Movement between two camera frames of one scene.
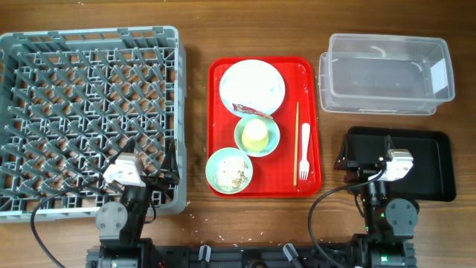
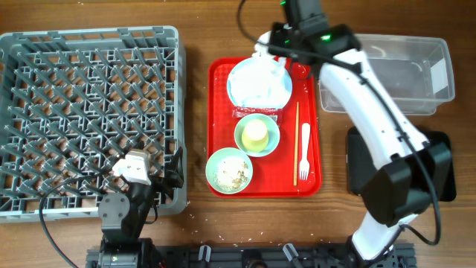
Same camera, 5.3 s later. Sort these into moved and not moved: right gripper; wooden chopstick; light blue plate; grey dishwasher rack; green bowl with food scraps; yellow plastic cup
Moved: right gripper; light blue plate
Not moved: grey dishwasher rack; wooden chopstick; yellow plastic cup; green bowl with food scraps
